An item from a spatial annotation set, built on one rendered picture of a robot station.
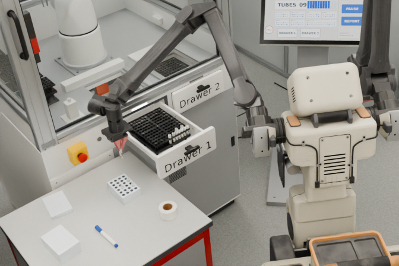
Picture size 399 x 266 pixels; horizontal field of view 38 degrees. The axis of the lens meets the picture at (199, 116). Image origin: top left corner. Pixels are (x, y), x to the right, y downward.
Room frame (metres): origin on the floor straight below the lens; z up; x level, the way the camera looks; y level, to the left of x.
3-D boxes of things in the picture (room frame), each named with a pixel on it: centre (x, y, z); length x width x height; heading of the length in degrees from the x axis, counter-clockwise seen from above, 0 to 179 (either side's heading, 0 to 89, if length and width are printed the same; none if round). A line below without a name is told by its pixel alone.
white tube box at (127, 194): (1.76, 0.33, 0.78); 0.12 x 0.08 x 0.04; 34
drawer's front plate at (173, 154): (1.84, 0.06, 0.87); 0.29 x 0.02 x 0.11; 125
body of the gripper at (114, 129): (1.77, 0.31, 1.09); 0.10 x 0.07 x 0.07; 123
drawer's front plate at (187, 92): (2.28, -0.01, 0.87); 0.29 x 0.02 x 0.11; 125
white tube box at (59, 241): (1.49, 0.54, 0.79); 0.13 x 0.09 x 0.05; 41
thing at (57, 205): (1.72, 0.60, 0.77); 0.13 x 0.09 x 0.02; 27
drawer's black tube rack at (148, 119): (2.00, 0.18, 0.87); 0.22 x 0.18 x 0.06; 35
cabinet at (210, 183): (2.52, 0.49, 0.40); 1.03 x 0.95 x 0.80; 125
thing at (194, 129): (2.01, 0.19, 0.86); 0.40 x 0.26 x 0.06; 35
